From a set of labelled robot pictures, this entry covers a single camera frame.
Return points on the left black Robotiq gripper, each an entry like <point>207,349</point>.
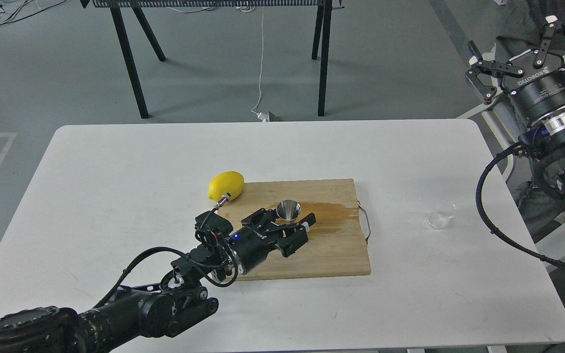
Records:
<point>256,239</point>

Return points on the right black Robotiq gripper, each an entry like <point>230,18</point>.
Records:
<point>535,85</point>

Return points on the steel double jigger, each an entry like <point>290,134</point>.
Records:
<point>288,211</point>

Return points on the small clear glass beaker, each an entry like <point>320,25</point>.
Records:
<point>441,214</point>

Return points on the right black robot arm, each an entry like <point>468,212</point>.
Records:
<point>544,145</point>

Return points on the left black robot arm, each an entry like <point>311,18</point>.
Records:
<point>172,306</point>

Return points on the person in grey jacket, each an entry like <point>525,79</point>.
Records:
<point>517,30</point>

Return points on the bamboo cutting board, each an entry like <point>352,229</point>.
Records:
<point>336,245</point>

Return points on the yellow lemon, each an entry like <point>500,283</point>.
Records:
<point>229,182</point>

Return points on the white office chair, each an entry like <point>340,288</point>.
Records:
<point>497,118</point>

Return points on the white power adapter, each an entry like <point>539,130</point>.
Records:
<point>268,117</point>

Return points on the black metal frame table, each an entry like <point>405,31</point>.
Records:
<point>220,29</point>

